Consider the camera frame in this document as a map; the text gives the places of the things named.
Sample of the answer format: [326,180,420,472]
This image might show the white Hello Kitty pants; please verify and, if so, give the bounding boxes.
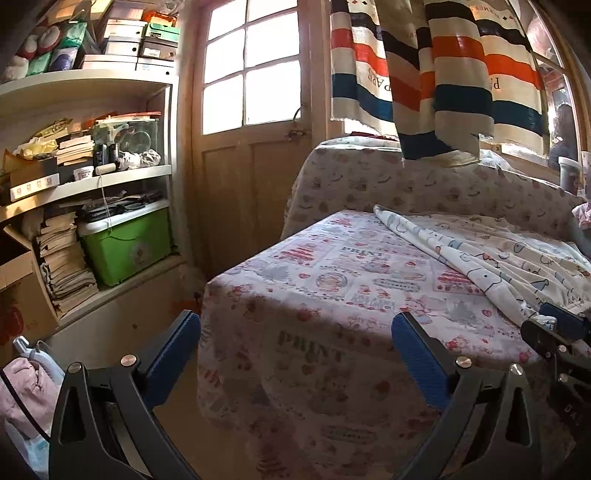
[374,205,590,326]

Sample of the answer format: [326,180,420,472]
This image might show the pink bag on floor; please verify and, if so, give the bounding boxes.
[1,336,65,479]

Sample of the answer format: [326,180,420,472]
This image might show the folded pink garment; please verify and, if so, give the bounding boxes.
[572,202,591,230]

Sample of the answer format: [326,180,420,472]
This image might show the stack of papers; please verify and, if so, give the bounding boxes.
[33,212,98,318]

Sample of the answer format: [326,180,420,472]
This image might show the grey lidded jar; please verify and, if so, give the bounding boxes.
[558,156,581,195]

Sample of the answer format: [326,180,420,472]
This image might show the white shelf unit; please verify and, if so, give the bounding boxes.
[1,70,187,360]

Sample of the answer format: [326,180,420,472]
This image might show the green storage bin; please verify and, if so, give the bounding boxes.
[78,200,172,287]

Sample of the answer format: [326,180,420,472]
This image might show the pink print bed sheet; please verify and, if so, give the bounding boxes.
[195,209,591,480]

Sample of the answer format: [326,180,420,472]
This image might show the baby bear patterned headboard cover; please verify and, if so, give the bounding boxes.
[281,136,583,239]

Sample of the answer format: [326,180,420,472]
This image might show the striped hanging curtain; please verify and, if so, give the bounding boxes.
[329,1,549,160]

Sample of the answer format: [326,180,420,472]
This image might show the wooden door with window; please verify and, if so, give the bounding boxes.
[177,1,329,278]

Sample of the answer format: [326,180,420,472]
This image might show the stacked shoe boxes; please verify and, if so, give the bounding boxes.
[80,1,180,76]

